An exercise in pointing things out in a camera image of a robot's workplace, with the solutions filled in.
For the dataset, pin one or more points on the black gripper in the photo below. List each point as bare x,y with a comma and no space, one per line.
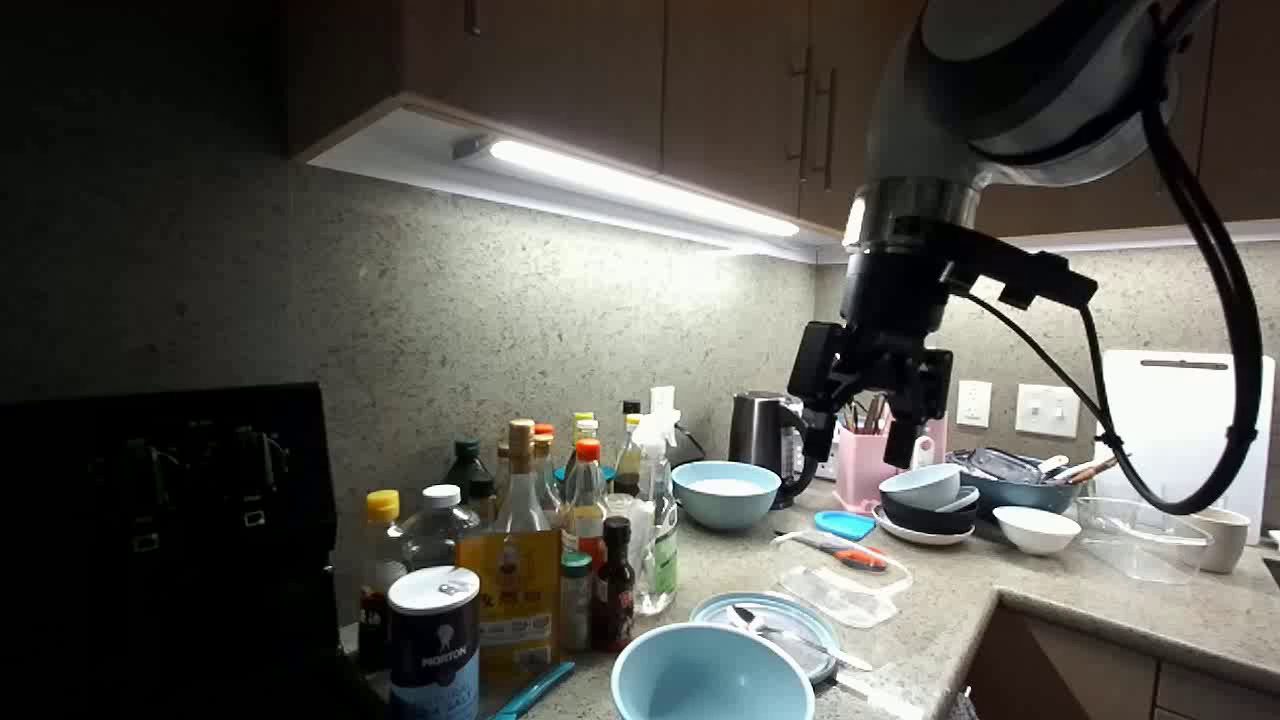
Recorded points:
901,302

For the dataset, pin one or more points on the light blue plate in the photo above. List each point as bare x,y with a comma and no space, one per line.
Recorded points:
784,608

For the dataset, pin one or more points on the grey blue bowl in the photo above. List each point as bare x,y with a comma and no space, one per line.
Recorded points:
923,483

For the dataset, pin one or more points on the dark bowl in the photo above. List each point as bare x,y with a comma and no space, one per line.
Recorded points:
953,513

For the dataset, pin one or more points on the large light blue bowl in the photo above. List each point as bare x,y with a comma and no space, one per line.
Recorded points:
726,503

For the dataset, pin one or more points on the small white bowl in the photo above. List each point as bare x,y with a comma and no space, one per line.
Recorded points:
1039,528

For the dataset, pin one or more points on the pink knife block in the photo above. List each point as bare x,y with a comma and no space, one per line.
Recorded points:
938,443

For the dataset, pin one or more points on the black steel electric kettle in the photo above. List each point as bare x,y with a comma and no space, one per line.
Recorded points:
760,432

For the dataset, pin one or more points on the small turquoise lid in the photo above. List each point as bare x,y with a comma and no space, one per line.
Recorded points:
845,524

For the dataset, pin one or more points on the white plate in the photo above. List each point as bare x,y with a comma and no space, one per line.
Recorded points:
923,536

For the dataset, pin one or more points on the dark blue dish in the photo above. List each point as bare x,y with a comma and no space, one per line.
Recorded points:
1012,488

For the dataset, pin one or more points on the black cap bottle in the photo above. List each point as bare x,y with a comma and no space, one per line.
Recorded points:
629,446

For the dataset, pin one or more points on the clear spray bottle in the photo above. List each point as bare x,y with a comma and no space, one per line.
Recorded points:
656,533

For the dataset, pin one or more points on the small yellow cap bottle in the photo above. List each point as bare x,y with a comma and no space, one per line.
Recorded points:
586,426

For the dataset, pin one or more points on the white cutting board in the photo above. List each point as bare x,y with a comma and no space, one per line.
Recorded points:
1174,426

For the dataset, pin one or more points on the under cabinet light strip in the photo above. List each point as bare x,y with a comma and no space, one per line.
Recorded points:
626,185
1146,238

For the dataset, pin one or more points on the orange cap sauce bottle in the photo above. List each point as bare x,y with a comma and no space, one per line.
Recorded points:
586,506

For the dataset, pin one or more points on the clear plastic container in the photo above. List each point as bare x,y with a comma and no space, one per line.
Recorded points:
1140,547

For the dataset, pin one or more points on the small dark sauce bottle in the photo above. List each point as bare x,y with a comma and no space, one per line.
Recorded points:
614,594

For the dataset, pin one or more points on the slim orange cap bottle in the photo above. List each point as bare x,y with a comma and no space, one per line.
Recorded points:
544,455

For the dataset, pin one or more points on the wooden lower cabinet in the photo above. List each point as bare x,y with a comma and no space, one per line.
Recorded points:
1066,681

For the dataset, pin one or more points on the small jar green lid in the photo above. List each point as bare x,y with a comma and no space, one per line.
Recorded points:
575,604

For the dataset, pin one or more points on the white mug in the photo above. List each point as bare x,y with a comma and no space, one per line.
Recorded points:
1221,547

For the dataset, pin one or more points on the dark green bottle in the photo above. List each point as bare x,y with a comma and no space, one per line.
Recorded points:
467,475

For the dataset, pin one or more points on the wooden upper cabinets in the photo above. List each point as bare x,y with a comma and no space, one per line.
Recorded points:
562,64

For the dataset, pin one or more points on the clear bottle white cap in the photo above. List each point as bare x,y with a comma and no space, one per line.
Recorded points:
437,533

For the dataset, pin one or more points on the dark canister white lid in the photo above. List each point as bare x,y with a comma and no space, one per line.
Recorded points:
435,644

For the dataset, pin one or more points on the white wall switch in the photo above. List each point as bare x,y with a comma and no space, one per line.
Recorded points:
972,407

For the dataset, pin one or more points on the white wall outlet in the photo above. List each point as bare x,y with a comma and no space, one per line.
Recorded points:
1046,409

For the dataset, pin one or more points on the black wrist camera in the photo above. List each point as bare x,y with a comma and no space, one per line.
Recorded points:
1032,277

